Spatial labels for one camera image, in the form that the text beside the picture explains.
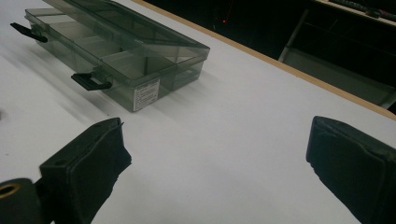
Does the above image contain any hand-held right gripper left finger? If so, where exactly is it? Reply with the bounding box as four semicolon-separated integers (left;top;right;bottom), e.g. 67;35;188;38
39;117;133;224

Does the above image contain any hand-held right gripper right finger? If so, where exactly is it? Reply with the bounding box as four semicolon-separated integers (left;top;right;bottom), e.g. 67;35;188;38
305;115;396;224

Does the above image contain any grey transparent plastic compartment box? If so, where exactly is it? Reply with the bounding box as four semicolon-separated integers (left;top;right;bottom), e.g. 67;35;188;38
9;0;211;113

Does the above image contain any white metal stand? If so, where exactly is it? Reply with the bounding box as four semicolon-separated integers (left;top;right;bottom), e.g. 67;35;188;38
277;8;396;110

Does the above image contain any dark cable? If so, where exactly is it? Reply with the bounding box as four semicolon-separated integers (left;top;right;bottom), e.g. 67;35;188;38
329;0;396;21

